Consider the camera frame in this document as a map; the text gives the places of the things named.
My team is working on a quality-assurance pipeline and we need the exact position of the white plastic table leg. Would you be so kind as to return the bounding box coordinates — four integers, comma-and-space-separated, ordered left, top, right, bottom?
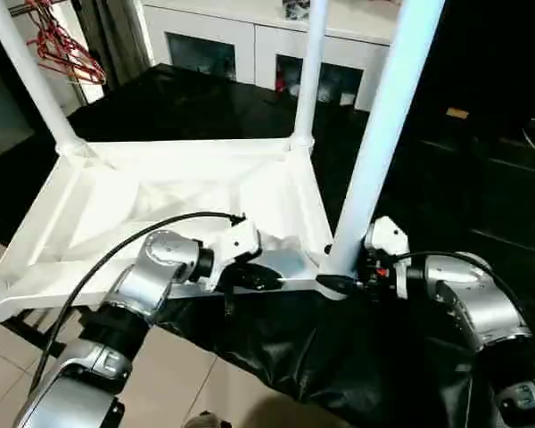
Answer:
290, 0, 330, 154
319, 0, 447, 279
0, 0, 86, 158

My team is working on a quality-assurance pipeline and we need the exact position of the white plastic table top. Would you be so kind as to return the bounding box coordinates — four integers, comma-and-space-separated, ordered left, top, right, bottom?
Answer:
0, 134, 350, 325

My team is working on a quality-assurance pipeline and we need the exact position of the black plastic mat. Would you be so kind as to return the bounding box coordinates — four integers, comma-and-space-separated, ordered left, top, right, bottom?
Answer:
0, 62, 535, 428

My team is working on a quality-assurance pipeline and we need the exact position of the white cabinet with glass doors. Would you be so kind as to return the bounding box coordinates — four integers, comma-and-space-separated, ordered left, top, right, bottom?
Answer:
141, 0, 404, 113

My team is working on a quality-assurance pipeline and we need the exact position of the dark object on cabinet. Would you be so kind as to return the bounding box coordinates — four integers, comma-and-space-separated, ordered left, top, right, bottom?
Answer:
283, 0, 312, 21

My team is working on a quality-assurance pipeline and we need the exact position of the grey curtain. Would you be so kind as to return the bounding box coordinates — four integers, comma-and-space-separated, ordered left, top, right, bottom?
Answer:
71, 0, 154, 92

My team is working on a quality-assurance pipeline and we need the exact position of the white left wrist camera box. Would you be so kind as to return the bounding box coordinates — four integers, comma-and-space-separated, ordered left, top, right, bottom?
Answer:
208, 218, 263, 295

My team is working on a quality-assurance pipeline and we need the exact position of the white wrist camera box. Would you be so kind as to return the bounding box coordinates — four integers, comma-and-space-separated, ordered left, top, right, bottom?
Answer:
208, 218, 263, 295
363, 215, 411, 300

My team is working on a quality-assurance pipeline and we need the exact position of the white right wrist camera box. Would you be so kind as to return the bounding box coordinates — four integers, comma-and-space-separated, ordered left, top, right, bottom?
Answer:
363, 215, 411, 300

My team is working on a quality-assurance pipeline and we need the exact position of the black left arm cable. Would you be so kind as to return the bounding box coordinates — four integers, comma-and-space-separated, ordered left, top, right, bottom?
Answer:
34, 211, 249, 413

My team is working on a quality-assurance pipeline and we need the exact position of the black metal table frame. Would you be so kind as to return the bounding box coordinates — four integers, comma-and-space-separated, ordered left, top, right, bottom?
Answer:
0, 308, 83, 359

